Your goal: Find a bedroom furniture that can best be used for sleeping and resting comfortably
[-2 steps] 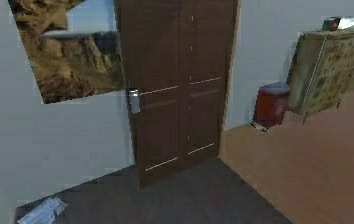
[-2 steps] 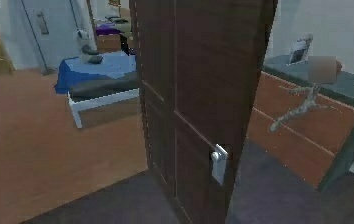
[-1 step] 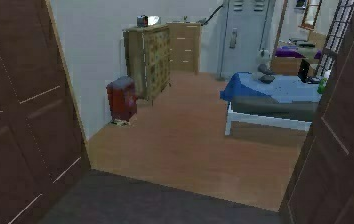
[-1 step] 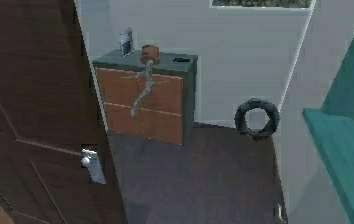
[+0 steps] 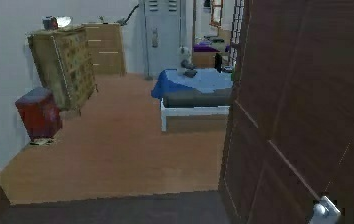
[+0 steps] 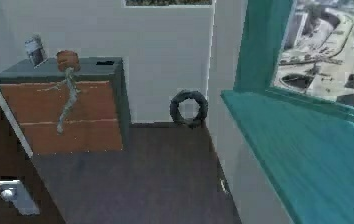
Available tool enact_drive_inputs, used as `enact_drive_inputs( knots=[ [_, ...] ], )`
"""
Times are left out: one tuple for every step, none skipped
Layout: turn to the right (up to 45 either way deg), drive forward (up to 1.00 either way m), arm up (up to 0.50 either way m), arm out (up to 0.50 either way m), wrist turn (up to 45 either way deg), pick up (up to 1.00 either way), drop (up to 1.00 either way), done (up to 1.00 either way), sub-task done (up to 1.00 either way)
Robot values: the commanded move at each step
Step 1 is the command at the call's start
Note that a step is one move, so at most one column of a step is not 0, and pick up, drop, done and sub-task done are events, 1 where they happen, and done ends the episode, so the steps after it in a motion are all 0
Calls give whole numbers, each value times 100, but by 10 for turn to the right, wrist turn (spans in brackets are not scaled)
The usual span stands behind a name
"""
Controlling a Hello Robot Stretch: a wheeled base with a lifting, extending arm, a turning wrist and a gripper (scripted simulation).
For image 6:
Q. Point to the small black flat object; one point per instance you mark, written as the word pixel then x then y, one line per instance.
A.
pixel 105 62

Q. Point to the orange chest of drawers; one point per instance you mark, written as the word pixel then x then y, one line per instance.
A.
pixel 85 110

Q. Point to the teal framed window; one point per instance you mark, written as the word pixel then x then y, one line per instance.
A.
pixel 301 143

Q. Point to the grey framed photo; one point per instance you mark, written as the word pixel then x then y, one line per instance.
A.
pixel 35 50

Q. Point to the dark brown room door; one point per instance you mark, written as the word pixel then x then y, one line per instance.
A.
pixel 5 143

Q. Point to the framed wall picture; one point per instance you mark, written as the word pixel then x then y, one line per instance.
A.
pixel 167 2

